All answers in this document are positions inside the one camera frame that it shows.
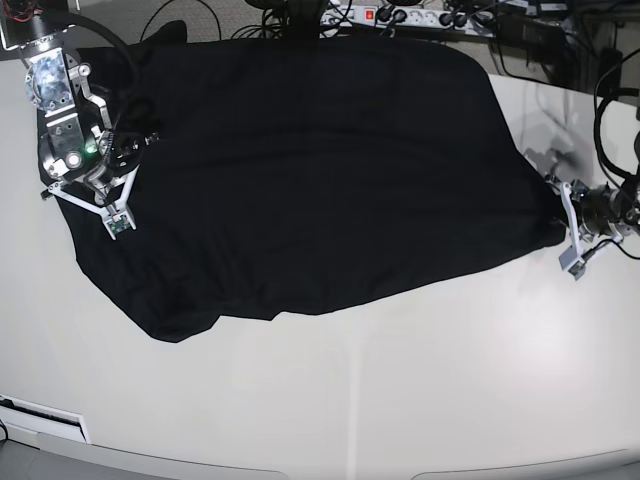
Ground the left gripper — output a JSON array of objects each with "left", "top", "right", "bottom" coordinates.
[{"left": 574, "top": 184, "right": 623, "bottom": 240}]

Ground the white power strip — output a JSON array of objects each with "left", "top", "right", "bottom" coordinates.
[{"left": 320, "top": 3, "right": 493, "bottom": 38}]

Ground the black t-shirt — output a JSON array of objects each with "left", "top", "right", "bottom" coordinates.
[{"left": 59, "top": 21, "right": 565, "bottom": 343}]

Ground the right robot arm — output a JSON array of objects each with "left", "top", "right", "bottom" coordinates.
[{"left": 1, "top": 1, "right": 145, "bottom": 209}]

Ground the black cable bundle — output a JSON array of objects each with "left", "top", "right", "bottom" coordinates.
[{"left": 134, "top": 0, "right": 640, "bottom": 96}]

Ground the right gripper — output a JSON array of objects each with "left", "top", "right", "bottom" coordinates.
[{"left": 82, "top": 131, "right": 150, "bottom": 200}]

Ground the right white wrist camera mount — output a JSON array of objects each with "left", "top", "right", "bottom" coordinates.
[{"left": 42, "top": 166, "right": 139, "bottom": 240}]

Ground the white box at table edge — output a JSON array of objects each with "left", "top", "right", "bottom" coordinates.
[{"left": 1, "top": 395, "right": 91, "bottom": 445}]

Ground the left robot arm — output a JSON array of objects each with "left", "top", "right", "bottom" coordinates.
[{"left": 571, "top": 50, "right": 639, "bottom": 241}]

